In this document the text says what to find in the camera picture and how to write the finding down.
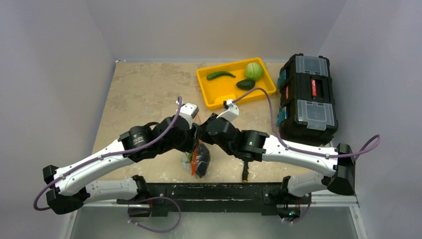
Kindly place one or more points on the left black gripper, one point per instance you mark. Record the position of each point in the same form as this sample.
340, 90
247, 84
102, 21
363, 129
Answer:
191, 138

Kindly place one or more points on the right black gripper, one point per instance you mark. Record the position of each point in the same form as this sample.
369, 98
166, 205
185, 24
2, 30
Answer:
205, 131

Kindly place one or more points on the white cauliflower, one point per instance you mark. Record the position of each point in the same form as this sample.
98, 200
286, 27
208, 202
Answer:
187, 162

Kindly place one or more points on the purple eggplant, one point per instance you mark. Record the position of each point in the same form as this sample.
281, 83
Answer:
204, 158

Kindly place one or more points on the clear orange zip bag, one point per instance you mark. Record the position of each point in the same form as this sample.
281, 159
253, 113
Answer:
198, 162

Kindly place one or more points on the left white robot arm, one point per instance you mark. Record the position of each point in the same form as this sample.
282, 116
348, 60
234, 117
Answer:
71, 187

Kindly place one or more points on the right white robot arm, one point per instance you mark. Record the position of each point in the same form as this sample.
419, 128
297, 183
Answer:
333, 168

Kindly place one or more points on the yellow plastic tray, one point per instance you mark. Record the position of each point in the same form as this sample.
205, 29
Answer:
226, 85

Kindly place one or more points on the black yellow screwdriver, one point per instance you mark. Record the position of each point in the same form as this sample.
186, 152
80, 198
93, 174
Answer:
245, 172

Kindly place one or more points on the dark green avocado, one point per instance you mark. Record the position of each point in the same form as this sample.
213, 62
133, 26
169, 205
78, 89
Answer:
246, 84

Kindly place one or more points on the dark green chili pepper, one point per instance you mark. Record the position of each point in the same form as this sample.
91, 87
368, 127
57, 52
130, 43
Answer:
218, 74

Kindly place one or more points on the green cabbage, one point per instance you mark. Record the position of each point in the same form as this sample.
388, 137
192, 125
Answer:
253, 71

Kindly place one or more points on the black toolbox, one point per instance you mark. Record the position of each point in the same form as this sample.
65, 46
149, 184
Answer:
307, 105

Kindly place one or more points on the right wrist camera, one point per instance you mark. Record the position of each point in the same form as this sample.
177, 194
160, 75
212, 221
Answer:
231, 111

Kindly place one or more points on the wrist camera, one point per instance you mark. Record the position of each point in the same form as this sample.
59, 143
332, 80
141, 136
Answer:
188, 112
231, 111

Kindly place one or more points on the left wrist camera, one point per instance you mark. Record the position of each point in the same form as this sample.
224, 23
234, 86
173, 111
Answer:
188, 112

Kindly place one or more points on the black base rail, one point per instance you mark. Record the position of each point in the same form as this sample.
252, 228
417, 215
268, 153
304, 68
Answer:
267, 199

